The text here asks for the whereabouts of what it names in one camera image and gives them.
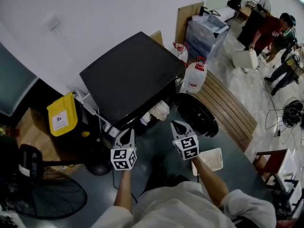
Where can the white plastic bin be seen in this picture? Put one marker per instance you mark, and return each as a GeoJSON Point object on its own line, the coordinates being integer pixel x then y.
{"type": "Point", "coordinates": [244, 58]}

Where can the person's white shirt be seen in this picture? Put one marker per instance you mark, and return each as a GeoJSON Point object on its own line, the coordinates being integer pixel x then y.
{"type": "Point", "coordinates": [178, 210]}

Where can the black pedestal fan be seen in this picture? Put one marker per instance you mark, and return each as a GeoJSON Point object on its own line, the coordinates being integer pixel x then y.
{"type": "Point", "coordinates": [98, 165]}

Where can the person's left forearm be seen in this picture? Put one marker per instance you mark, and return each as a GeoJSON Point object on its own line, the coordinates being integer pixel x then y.
{"type": "Point", "coordinates": [123, 191]}

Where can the grey standing fan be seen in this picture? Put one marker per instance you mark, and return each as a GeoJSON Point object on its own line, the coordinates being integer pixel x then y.
{"type": "Point", "coordinates": [263, 5]}

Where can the yellow plastic container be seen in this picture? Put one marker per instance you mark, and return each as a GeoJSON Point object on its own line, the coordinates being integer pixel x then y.
{"type": "Point", "coordinates": [61, 115]}

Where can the black cabinet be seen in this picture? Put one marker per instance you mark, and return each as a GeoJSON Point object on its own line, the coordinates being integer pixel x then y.
{"type": "Point", "coordinates": [249, 30]}

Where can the wooden slatted ramp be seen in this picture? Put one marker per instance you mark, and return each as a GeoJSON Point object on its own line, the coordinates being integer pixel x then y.
{"type": "Point", "coordinates": [225, 103]}

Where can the dark grey washing machine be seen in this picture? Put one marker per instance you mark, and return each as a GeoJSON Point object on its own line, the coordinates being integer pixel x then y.
{"type": "Point", "coordinates": [128, 75]}

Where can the clear red-capped water jug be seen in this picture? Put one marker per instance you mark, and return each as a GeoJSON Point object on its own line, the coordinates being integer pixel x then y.
{"type": "Point", "coordinates": [183, 54]}
{"type": "Point", "coordinates": [193, 77]}

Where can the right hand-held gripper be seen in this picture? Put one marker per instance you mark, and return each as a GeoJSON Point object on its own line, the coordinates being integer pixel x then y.
{"type": "Point", "coordinates": [187, 148]}

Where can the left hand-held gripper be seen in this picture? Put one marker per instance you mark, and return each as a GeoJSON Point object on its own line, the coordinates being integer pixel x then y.
{"type": "Point", "coordinates": [123, 159]}

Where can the large beige clothes piece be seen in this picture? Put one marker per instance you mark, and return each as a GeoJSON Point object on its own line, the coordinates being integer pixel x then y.
{"type": "Point", "coordinates": [161, 110]}

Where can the small cardboard sheet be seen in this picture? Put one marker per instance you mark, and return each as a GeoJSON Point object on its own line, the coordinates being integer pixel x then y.
{"type": "Point", "coordinates": [156, 38]}

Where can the round black washer door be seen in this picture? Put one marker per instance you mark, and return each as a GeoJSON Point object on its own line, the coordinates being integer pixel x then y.
{"type": "Point", "coordinates": [197, 115]}

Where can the person's right forearm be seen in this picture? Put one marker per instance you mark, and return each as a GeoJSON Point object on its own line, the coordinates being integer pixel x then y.
{"type": "Point", "coordinates": [211, 184]}

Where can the white plastic laundry basket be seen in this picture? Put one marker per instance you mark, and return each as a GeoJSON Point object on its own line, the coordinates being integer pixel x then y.
{"type": "Point", "coordinates": [212, 159]}

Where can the black bag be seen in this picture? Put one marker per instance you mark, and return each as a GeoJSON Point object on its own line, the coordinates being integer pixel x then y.
{"type": "Point", "coordinates": [234, 3]}

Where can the black-framed glass partition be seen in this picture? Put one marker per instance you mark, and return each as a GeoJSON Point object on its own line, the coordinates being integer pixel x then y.
{"type": "Point", "coordinates": [14, 84]}

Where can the brown cardboard box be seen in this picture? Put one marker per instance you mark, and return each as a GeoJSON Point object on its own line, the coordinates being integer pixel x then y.
{"type": "Point", "coordinates": [35, 139]}

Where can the brown board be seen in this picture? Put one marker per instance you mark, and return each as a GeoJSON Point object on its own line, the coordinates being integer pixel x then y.
{"type": "Point", "coordinates": [184, 20]}

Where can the small cream clothes piece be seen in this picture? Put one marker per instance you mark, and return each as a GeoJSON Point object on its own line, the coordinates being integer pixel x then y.
{"type": "Point", "coordinates": [146, 116]}

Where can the person's legs in black trousers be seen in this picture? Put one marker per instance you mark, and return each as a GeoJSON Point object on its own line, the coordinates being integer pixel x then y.
{"type": "Point", "coordinates": [156, 179]}

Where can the clear plastic storage box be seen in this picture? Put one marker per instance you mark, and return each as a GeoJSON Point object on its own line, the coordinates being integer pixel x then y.
{"type": "Point", "coordinates": [202, 37]}

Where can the white washer stand frame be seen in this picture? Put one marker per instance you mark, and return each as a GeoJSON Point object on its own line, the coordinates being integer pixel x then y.
{"type": "Point", "coordinates": [112, 132]}

